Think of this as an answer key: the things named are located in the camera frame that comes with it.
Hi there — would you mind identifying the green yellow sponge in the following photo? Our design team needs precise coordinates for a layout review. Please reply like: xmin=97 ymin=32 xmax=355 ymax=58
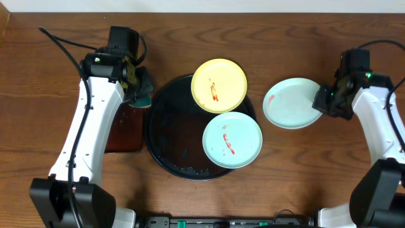
xmin=129 ymin=94 xmax=152 ymax=108

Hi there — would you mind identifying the light blue plate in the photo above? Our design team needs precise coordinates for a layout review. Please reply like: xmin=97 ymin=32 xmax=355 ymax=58
xmin=263 ymin=78 xmax=321 ymax=129
xmin=202 ymin=111 xmax=263 ymax=169

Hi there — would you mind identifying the light blue plate front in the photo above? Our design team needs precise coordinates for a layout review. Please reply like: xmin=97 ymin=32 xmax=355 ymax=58
xmin=202 ymin=111 xmax=263 ymax=169

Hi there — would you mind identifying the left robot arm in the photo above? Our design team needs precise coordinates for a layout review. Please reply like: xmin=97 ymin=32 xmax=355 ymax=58
xmin=29 ymin=53 xmax=153 ymax=227

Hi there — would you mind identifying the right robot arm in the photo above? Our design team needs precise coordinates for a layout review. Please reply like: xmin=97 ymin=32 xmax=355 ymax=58
xmin=313 ymin=75 xmax=404 ymax=227

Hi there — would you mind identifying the black rectangular tray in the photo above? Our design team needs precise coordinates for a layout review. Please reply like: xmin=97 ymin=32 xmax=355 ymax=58
xmin=105 ymin=104 xmax=144 ymax=153

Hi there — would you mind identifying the black round tray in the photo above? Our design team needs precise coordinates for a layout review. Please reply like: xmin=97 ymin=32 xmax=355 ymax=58
xmin=144 ymin=76 xmax=256 ymax=181

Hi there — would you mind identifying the yellow plate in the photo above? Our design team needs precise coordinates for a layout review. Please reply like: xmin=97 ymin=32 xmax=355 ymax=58
xmin=191 ymin=58 xmax=247 ymax=113

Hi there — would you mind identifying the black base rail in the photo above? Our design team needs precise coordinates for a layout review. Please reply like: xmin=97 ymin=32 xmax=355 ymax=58
xmin=134 ymin=210 xmax=318 ymax=228

